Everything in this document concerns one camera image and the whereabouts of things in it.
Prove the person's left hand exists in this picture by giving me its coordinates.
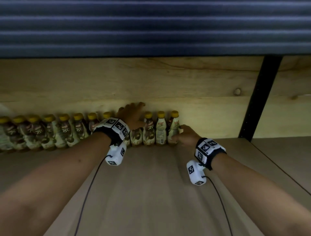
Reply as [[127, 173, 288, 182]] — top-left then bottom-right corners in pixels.
[[116, 102, 146, 131]]

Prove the person's right hand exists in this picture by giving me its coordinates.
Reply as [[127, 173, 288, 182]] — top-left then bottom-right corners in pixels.
[[170, 124, 202, 148]]

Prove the wooden shelf with black frame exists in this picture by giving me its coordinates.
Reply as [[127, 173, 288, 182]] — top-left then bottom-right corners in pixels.
[[0, 54, 311, 236]]

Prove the row of coffee bottles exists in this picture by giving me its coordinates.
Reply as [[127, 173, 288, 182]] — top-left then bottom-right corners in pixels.
[[0, 111, 168, 152]]

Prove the person's left forearm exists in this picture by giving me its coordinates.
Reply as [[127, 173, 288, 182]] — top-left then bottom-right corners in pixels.
[[0, 132, 112, 236]]

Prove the person's right forearm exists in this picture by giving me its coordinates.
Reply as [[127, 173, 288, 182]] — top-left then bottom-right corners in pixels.
[[211, 153, 311, 236]]

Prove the black marker wrist band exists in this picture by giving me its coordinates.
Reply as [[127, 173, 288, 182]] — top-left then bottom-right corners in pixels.
[[194, 138, 227, 171], [93, 118, 131, 146]]

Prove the grey roller shutter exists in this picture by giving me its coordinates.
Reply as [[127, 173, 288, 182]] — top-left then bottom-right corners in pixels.
[[0, 0, 311, 58]]

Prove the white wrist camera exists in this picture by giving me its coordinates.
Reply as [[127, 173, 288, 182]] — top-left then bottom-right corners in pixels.
[[106, 142, 127, 167], [186, 160, 207, 186]]

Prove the black camera cable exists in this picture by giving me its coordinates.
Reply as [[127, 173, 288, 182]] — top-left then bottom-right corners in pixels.
[[74, 155, 109, 236], [204, 175, 234, 236]]

